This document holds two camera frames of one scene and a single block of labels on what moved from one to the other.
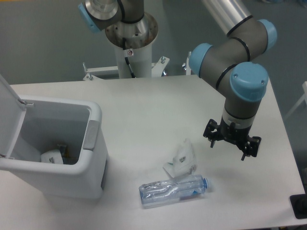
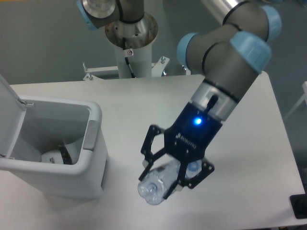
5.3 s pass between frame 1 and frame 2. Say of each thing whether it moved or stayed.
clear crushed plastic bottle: moved
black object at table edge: stayed
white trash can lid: stayed
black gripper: moved
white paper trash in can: stayed
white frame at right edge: stayed
